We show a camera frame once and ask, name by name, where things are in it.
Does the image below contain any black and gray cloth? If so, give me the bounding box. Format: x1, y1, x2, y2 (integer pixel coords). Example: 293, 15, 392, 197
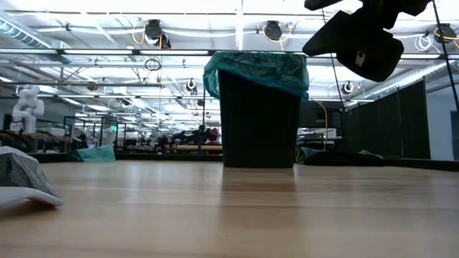
296, 146, 384, 167

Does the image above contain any black trash bin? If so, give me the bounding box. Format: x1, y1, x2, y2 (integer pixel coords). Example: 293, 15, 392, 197
218, 70, 302, 168

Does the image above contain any white humanoid robot figure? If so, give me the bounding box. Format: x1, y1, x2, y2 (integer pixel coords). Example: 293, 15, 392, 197
9, 85, 46, 134

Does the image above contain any folded teal bag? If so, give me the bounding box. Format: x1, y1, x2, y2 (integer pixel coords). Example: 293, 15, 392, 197
67, 145, 116, 163

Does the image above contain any background workbench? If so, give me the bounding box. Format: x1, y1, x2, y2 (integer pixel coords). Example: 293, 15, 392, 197
0, 130, 82, 143

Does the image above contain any long black cable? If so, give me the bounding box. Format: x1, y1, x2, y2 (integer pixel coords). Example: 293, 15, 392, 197
431, 0, 459, 108
321, 6, 346, 139

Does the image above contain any hanging black cable coil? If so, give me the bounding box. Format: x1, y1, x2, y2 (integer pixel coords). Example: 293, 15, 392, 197
143, 58, 162, 72

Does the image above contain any black background cabinet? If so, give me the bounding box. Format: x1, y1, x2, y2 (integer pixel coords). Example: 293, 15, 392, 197
300, 99, 344, 129

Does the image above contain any yellow hanging cable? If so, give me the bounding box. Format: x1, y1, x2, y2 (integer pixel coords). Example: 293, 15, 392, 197
311, 99, 329, 151

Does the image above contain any black partition wall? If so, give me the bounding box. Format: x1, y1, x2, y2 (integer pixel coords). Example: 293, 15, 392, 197
342, 79, 431, 161

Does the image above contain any silver ventilation duct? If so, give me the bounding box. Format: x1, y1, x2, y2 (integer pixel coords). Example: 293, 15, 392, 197
0, 17, 72, 65

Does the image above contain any black and white card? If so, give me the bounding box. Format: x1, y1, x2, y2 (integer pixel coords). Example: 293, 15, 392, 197
0, 145, 64, 211

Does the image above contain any teal trash bag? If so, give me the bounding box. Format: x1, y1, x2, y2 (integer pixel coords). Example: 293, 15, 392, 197
203, 51, 310, 101

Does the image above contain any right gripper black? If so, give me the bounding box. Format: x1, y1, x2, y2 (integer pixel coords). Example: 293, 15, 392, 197
303, 0, 431, 82

